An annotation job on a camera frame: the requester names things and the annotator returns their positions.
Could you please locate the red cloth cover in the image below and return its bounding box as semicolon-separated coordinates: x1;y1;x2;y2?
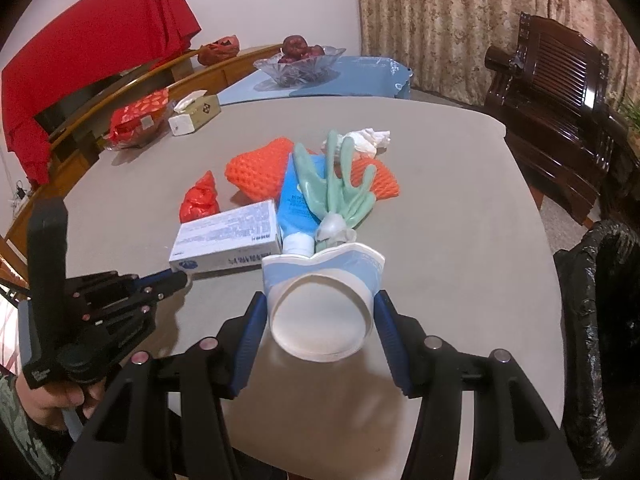
0;0;202;186

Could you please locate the red patterned packet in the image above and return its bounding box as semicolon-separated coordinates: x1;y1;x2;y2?
109;87;171;148

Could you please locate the wooden television cabinet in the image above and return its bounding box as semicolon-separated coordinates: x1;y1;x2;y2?
0;44;286;281

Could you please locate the glass candy bowl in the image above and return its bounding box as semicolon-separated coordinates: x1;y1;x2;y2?
107;125;166;152

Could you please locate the pile of red apples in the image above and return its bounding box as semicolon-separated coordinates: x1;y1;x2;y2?
277;35;326;63

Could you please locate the black television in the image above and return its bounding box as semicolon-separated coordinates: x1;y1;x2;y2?
32;60;156;136

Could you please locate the beige patterned curtain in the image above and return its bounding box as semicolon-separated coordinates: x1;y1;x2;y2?
352;0;640;126

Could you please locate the tissue box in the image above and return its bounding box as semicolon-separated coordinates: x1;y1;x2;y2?
167;90;222;137

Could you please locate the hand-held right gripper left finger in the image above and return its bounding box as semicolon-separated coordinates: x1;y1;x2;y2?
60;290;269;480

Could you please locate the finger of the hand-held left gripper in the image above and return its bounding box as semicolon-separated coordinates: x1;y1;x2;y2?
79;290;167;367
66;269;190;317

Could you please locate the glass fruit bowl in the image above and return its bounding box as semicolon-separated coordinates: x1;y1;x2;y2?
252;46;347;86

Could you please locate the blue white paper cup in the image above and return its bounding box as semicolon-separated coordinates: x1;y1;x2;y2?
261;242;387;363

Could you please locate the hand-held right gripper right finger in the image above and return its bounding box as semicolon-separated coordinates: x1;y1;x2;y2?
374;289;583;480

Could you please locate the red bag on cabinet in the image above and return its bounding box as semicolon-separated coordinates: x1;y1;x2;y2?
196;34;241;66

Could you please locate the person's left hand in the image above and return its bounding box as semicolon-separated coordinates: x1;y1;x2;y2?
17;372;108;433

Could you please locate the dark wooden side table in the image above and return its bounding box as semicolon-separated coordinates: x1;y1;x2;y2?
597;130;640;231

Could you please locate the black trash bin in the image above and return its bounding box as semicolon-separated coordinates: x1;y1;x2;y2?
552;219;640;480

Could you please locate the potted green plant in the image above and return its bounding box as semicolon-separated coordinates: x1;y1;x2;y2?
617;92;640;136

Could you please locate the person's left forearm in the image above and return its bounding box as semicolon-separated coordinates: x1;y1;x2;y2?
0;355;63;480

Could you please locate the blue squeeze tube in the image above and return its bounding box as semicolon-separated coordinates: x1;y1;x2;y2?
277;152;331;256

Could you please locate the white cardboard box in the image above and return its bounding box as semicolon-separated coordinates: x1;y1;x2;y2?
168;199;285;275

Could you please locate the orange foam fruit net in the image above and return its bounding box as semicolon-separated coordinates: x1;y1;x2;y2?
342;156;402;200
224;136;297;207

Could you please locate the white tissue wad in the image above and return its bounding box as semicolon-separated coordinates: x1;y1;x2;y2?
320;127;392;158

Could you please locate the green rubber glove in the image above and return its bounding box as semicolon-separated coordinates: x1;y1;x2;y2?
292;130;378;226

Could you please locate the dark wooden armchair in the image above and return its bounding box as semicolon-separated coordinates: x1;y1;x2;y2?
482;10;626;226

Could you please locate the small red plastic bag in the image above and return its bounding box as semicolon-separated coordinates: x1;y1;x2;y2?
179;170;221;224

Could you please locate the blue side table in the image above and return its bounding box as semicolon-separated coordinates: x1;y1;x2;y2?
217;55;413;107

